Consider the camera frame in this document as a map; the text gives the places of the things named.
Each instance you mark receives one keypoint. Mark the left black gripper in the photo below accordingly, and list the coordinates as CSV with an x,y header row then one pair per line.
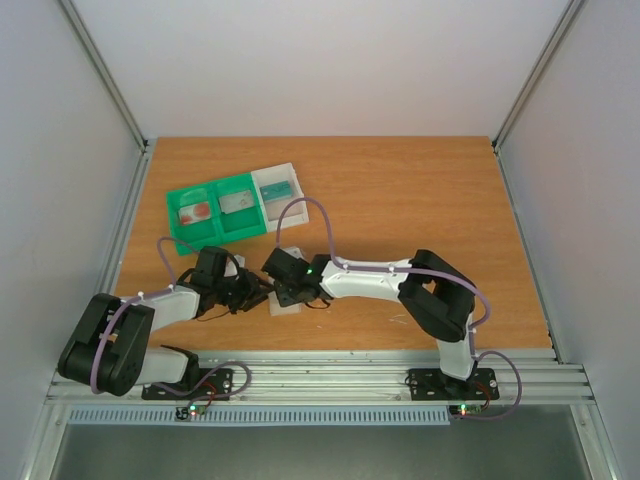
x,y
251,281

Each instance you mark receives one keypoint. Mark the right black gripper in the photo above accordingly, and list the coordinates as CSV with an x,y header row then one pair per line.
x,y
286,291

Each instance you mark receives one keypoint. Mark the white card holder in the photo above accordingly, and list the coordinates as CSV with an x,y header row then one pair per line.
x,y
275,309

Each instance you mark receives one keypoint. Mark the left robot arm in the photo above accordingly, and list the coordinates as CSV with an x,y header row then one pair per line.
x,y
109,351

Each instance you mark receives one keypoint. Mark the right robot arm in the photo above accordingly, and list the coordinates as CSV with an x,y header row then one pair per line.
x,y
438,298

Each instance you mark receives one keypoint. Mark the grey card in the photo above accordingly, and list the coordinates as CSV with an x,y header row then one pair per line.
x,y
236,202

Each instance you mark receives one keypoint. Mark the red-patterned card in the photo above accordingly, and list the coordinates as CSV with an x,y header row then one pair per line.
x,y
194,213

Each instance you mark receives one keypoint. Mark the teal card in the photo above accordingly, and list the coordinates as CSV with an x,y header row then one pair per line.
x,y
276,191

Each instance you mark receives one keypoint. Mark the green two-compartment tray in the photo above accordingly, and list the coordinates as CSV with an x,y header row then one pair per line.
x,y
220,229

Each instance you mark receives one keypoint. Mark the white translucent tray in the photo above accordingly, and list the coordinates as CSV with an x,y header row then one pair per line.
x,y
272,211

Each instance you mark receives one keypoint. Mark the left circuit board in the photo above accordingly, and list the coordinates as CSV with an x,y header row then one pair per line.
x,y
190,412

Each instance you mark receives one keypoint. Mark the circuit board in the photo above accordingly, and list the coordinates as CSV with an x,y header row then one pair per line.
x,y
190,412
464,410

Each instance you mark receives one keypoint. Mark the right circuit board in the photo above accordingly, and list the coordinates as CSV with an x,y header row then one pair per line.
x,y
464,410

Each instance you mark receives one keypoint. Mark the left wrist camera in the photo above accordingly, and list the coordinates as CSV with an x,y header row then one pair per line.
x,y
234,266

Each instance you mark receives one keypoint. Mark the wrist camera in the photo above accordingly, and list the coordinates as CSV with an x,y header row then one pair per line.
x,y
234,266
295,252

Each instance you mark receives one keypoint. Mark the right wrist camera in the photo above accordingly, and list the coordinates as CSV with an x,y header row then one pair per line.
x,y
295,252

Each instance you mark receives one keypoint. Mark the aluminium front rail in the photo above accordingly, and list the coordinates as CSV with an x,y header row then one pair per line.
x,y
353,377

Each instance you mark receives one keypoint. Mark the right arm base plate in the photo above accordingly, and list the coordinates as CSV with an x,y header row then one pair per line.
x,y
431,384

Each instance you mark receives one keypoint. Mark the slotted cable duct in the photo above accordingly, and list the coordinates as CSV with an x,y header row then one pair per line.
x,y
264,416

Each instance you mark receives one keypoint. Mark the right aluminium frame post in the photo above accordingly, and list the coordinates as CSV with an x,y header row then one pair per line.
x,y
552,45

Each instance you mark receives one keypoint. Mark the aluminium frame post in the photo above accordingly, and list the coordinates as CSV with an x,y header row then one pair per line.
x,y
552,45
82,34

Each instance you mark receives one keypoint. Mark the left aluminium frame post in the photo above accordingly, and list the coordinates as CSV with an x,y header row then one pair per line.
x,y
82,34

